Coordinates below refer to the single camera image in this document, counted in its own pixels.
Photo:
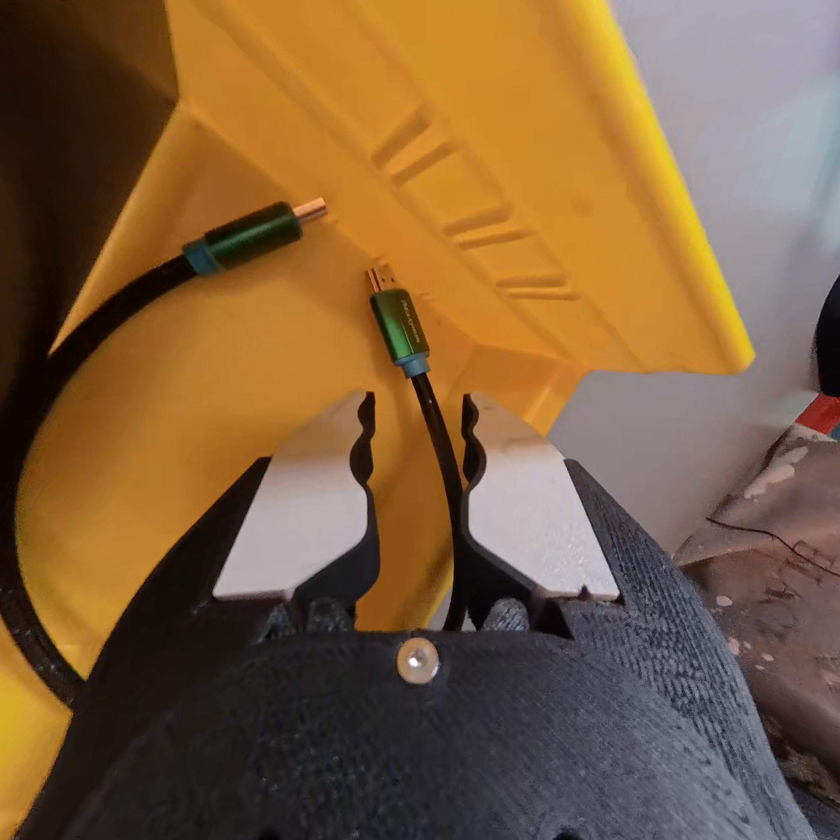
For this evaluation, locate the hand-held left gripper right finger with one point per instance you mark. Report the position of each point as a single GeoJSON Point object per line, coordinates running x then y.
{"type": "Point", "coordinates": [525, 512]}

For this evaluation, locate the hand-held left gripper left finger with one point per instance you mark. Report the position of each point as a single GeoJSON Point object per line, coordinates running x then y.
{"type": "Point", "coordinates": [308, 512]}

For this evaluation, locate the yellow plastic bin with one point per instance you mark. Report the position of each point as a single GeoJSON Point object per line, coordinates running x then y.
{"type": "Point", "coordinates": [525, 164]}

